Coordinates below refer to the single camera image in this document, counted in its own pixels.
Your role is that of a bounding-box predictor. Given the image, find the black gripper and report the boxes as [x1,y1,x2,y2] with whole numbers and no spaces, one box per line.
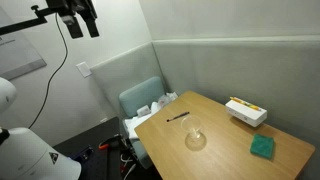
[45,0,101,40]

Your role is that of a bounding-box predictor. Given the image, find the green sponge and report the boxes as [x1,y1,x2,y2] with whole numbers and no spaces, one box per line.
[250,133,275,160]

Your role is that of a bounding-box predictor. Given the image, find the teal upholstered chair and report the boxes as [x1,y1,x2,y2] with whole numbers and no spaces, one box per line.
[118,76,167,169]

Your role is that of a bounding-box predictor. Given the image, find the small white carton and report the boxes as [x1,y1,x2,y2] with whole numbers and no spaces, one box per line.
[136,104,152,118]

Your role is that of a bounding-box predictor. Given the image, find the white crumpled bags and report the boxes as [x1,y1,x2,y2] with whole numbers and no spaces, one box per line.
[124,91,179,140]

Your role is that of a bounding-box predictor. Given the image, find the small dark control box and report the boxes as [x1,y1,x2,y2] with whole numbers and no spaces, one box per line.
[71,145,95,162]

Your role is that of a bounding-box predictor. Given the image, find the black pen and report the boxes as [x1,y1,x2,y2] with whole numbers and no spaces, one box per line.
[166,111,191,123]

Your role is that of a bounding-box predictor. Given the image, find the black robot platform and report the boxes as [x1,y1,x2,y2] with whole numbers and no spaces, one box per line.
[52,116,154,180]

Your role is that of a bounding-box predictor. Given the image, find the clear glass bowl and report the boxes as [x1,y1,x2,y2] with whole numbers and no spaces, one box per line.
[180,114,208,152]

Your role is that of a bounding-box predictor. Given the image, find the yellow pencil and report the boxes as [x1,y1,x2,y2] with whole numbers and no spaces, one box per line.
[229,96,263,111]

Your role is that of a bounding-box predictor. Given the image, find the white rectangular box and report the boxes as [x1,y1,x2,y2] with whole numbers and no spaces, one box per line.
[225,98,268,128]

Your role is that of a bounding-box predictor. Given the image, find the white wall switch plate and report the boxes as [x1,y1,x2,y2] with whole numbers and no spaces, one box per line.
[75,61,93,79]

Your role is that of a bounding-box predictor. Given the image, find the thin black hanging cable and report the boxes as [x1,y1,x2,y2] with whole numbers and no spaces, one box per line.
[27,13,69,130]

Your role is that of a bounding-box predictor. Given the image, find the short grey padded wall panel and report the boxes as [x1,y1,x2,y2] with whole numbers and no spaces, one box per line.
[90,41,165,118]

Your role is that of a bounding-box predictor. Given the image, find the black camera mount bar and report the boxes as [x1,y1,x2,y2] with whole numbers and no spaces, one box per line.
[0,4,59,37]

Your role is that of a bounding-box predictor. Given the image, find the grey framed wall board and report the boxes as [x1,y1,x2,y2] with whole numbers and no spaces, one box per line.
[0,6,48,81]

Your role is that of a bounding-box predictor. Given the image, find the orange handled black clamp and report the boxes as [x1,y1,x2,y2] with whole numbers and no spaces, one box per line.
[98,133,122,152]

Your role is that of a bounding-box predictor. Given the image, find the white loose cables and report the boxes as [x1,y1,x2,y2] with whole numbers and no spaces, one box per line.
[119,152,138,180]

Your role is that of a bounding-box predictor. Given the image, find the long grey padded wall panel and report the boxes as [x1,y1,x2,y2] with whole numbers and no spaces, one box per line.
[152,35,320,161]

